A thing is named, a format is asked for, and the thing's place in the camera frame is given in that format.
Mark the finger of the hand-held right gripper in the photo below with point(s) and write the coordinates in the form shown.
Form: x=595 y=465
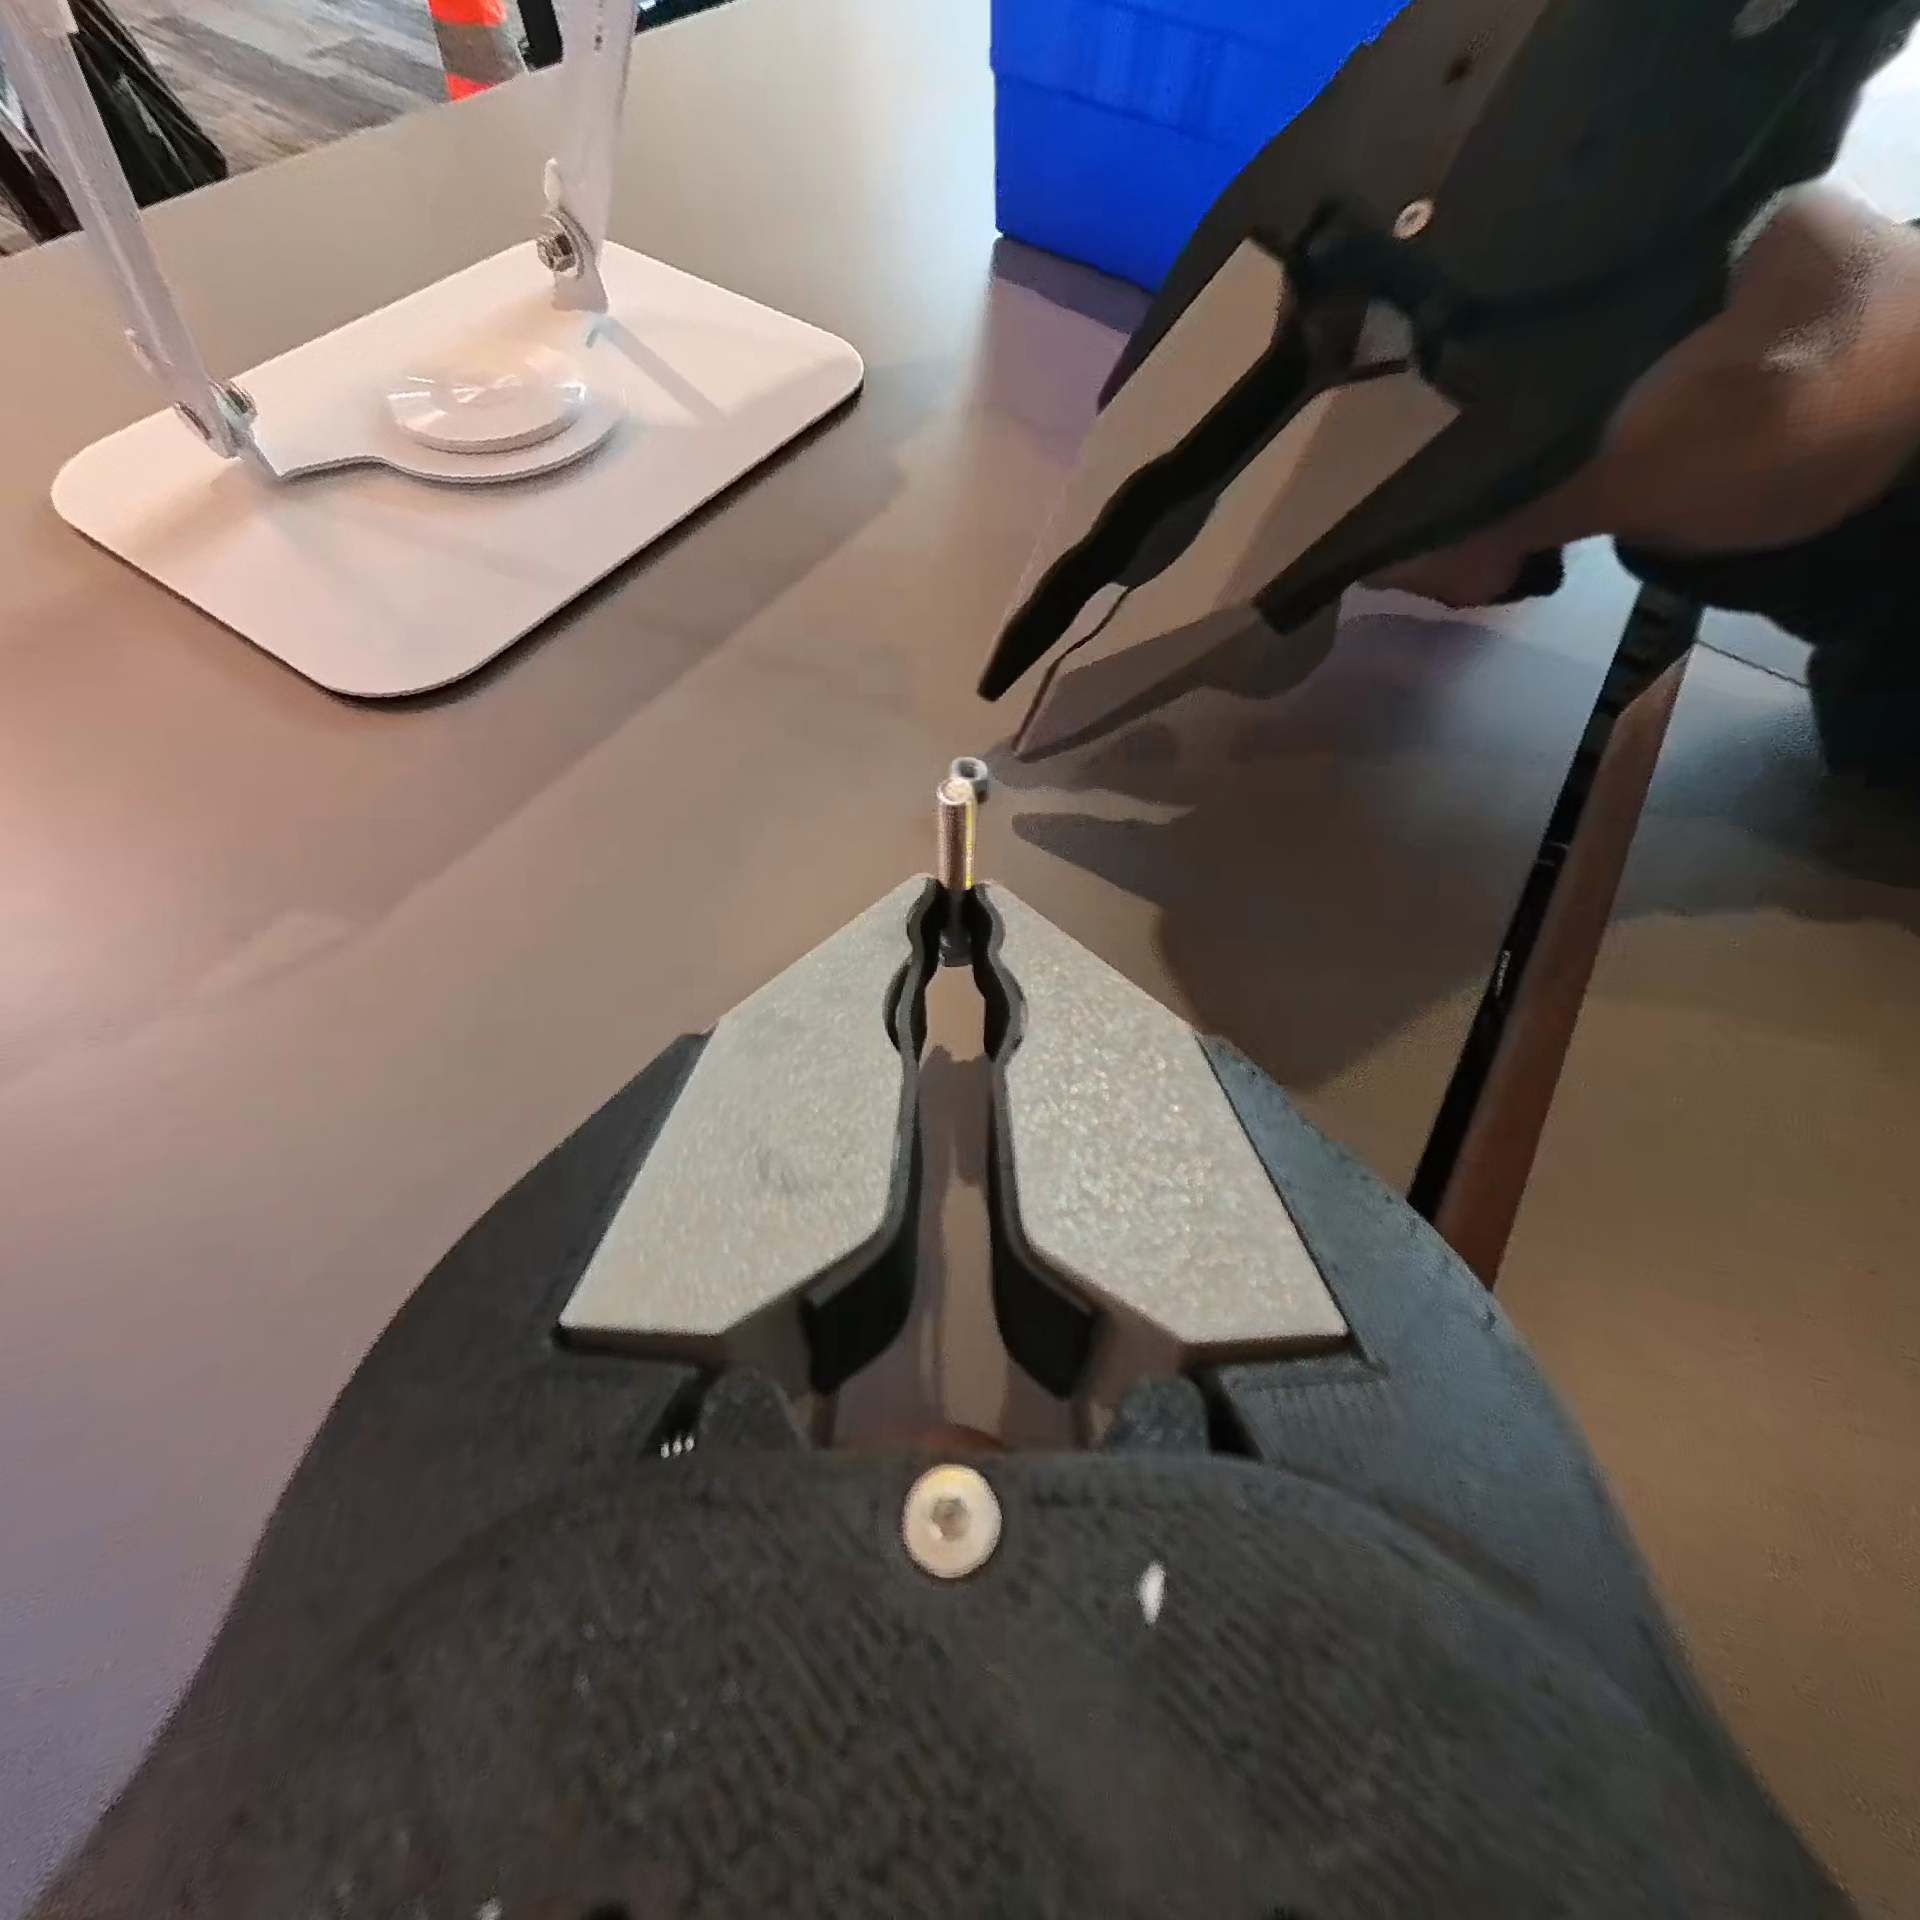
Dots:
x=1320 y=480
x=1201 y=388

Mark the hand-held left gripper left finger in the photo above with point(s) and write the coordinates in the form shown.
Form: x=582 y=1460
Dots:
x=751 y=1171

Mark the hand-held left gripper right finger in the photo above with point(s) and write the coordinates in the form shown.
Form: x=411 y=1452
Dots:
x=1142 y=1171

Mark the steel threaded bolt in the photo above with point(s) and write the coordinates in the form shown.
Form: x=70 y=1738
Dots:
x=961 y=848

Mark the person's right hand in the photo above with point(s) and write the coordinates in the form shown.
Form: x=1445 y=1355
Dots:
x=1769 y=406

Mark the blue plastic box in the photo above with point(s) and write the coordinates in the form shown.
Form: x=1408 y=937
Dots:
x=1110 y=136

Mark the brown wooden table edge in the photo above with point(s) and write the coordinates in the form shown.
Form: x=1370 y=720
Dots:
x=1576 y=961

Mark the person's dark clothing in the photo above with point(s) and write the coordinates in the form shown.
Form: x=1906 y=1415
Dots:
x=1867 y=690

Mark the orange traffic cone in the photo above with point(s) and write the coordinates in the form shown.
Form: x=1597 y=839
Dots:
x=477 y=43

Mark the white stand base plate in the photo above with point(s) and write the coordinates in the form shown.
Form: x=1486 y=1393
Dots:
x=450 y=570

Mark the dark furniture frame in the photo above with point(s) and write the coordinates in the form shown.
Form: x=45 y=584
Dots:
x=149 y=120

